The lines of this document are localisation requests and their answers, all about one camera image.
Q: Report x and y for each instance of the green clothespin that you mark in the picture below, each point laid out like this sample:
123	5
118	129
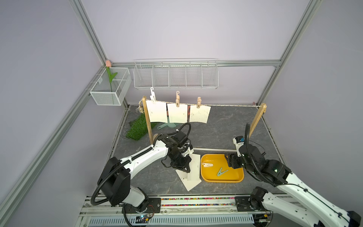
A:
221	172

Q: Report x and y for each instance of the wooden drying rack frame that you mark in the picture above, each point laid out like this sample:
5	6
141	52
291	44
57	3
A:
261	109

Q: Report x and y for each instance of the green artificial grass mat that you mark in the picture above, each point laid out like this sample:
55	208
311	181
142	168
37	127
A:
138	128

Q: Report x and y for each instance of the pink artificial tulip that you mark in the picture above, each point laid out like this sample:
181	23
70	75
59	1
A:
111	75

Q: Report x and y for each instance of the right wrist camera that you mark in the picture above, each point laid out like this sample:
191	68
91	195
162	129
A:
238	142

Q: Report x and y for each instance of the yellow plastic tray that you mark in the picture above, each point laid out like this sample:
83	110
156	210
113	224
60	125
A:
214	169

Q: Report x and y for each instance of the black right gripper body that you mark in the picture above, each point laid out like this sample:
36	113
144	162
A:
236	162

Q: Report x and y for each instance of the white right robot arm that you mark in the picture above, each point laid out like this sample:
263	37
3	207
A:
313	210

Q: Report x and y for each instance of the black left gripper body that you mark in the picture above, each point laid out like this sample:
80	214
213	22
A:
178	161

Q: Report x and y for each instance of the white wire wall shelf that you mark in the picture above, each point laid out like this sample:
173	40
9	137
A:
187	73

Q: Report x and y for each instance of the white postcard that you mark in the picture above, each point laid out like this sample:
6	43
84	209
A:
177	114
199	114
157	111
183	178
195	168

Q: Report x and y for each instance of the white hooked clothespin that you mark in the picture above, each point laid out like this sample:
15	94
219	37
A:
152	96

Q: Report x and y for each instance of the wooden hooked clothespin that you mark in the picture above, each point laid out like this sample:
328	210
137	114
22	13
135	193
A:
177	101

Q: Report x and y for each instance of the white mesh wall basket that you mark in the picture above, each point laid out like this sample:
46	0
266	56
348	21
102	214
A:
101	92

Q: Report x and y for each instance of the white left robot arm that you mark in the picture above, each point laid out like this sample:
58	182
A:
114	185

